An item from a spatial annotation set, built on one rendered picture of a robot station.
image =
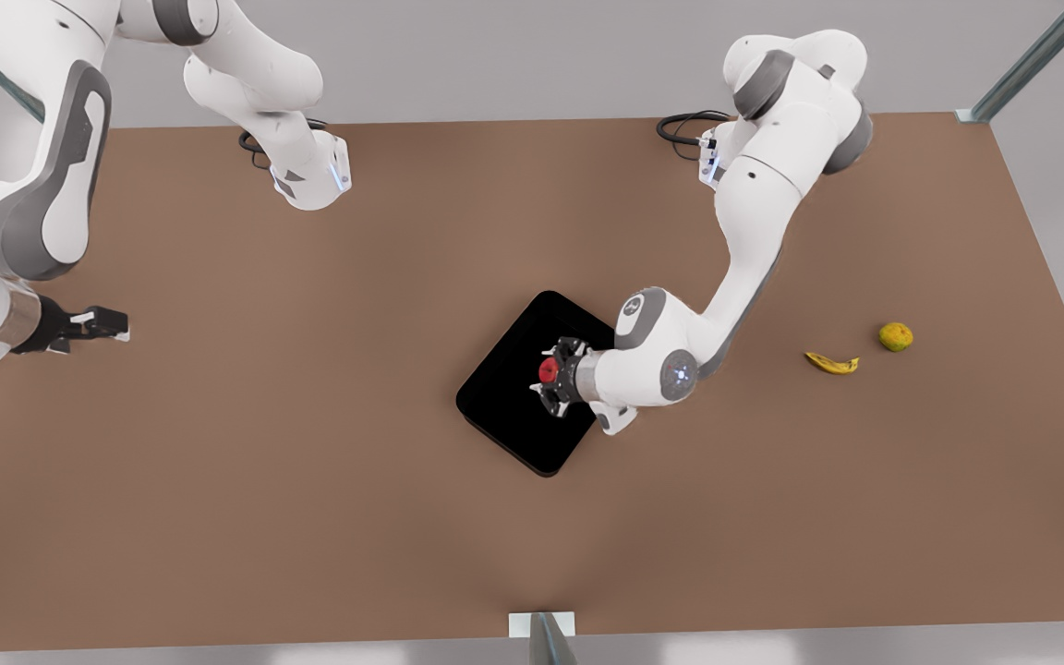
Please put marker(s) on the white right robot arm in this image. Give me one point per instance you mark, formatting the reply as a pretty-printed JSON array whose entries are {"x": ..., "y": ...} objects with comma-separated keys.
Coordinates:
[{"x": 42, "y": 166}]

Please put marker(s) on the yellow banana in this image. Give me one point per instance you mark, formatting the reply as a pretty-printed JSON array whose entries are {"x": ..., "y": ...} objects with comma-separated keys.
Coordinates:
[{"x": 831, "y": 364}]

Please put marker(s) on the red apple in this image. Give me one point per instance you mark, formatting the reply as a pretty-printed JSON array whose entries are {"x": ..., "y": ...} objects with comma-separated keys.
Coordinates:
[{"x": 548, "y": 371}]

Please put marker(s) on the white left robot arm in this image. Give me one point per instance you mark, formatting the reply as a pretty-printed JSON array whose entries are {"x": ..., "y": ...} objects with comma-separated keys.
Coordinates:
[{"x": 754, "y": 212}]

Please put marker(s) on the green-yellow round fruit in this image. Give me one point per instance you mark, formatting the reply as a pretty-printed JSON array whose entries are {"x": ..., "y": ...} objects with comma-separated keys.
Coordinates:
[{"x": 896, "y": 336}]

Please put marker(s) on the black storage box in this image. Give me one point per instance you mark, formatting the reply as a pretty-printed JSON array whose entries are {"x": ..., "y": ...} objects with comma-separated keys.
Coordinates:
[{"x": 504, "y": 406}]

